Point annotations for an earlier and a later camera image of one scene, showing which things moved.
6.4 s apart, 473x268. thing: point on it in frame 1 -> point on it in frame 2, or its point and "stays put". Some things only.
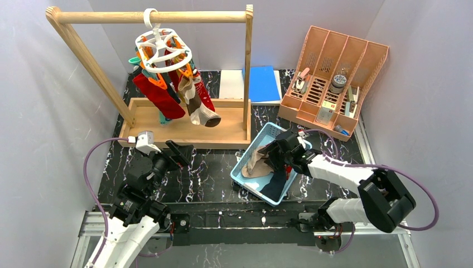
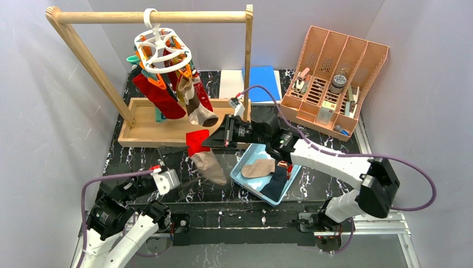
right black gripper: (282, 149) -> (229, 130)
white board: (232, 86) stays put
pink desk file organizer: (326, 87) stays put
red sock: (288, 171) -> (195, 138)
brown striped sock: (199, 114) stays put
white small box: (326, 112) stays put
